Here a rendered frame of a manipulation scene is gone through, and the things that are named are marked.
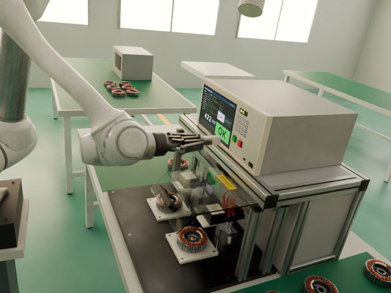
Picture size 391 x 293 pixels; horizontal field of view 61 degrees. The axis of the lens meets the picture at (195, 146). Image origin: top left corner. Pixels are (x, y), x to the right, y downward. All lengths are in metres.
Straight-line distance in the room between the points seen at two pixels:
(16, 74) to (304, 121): 0.95
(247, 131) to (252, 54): 5.80
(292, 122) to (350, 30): 7.43
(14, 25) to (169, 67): 5.18
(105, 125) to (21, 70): 0.54
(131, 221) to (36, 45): 0.74
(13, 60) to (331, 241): 1.28
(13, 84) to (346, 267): 1.37
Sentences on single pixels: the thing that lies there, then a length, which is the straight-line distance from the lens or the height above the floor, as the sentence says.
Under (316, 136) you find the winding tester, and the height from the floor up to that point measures 1.24.
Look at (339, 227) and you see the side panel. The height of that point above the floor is 0.91.
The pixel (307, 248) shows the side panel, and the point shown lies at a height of 0.84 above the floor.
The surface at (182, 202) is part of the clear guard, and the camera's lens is 0.99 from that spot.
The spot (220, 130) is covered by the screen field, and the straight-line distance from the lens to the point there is 1.23.
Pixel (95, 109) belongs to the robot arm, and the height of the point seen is 1.34.
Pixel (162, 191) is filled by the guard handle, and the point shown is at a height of 1.06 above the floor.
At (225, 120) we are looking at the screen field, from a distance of 1.20.
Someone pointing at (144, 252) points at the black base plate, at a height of 0.77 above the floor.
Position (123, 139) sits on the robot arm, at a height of 1.30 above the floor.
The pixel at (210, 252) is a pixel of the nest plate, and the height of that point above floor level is 0.78.
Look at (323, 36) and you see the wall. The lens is 7.93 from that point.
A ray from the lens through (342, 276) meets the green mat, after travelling 1.41.
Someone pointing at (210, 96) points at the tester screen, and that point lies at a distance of 1.29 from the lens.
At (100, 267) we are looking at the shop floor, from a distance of 2.28.
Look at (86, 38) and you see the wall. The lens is 5.67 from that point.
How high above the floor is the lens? 1.62
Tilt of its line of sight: 25 degrees down
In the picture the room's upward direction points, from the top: 8 degrees clockwise
